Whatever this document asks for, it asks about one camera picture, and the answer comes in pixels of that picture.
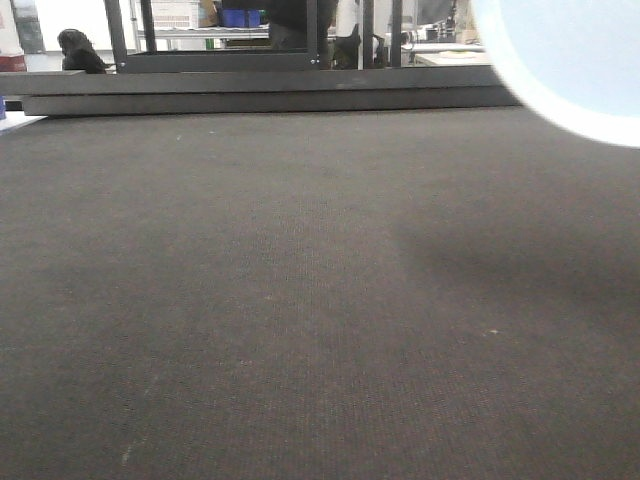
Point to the black metal rack frame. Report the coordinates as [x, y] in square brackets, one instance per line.
[246, 36]

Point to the dark grey table mat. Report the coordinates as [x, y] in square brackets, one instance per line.
[410, 295]

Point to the black office chair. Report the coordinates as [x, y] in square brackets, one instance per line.
[79, 53]

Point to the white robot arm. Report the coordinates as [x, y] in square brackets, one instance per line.
[574, 63]

